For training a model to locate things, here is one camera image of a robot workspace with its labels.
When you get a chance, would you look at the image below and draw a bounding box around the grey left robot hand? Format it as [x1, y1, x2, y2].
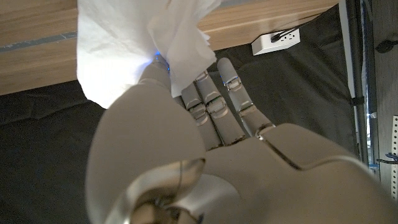
[85, 57, 398, 224]

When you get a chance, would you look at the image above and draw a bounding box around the white cloth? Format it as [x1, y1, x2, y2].
[76, 0, 222, 110]

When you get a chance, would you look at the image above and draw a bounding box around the white perforated metal strip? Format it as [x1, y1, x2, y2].
[391, 114, 398, 202]

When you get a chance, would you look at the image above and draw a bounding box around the white power strip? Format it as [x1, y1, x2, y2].
[251, 27, 302, 56]

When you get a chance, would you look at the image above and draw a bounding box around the black backdrop curtain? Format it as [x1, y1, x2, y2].
[0, 4, 358, 224]

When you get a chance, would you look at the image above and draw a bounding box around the black backdrop frame pole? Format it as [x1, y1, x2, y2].
[345, 0, 371, 166]

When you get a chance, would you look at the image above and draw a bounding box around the black power strip cable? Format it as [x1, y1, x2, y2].
[269, 18, 315, 44]

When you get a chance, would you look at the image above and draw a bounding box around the black door handle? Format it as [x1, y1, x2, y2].
[374, 39, 398, 54]

